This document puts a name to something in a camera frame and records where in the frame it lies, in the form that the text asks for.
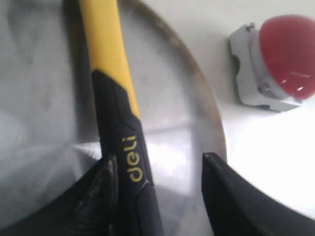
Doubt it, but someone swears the round stainless steel plate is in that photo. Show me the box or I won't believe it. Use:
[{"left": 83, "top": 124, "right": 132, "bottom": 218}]
[{"left": 0, "top": 0, "right": 226, "bottom": 236}]

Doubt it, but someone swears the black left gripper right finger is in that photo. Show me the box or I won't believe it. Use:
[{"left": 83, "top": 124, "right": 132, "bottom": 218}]
[{"left": 202, "top": 152, "right": 315, "bottom": 236}]

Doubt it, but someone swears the yellow black claw hammer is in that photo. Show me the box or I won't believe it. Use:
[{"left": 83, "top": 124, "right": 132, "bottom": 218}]
[{"left": 79, "top": 0, "right": 164, "bottom": 236}]

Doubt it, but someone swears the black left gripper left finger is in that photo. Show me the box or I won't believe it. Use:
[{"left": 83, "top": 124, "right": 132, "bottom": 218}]
[{"left": 0, "top": 155, "right": 118, "bottom": 236}]

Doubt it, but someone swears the red dome push button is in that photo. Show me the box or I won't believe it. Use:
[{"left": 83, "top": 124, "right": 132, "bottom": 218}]
[{"left": 229, "top": 15, "right": 315, "bottom": 112}]

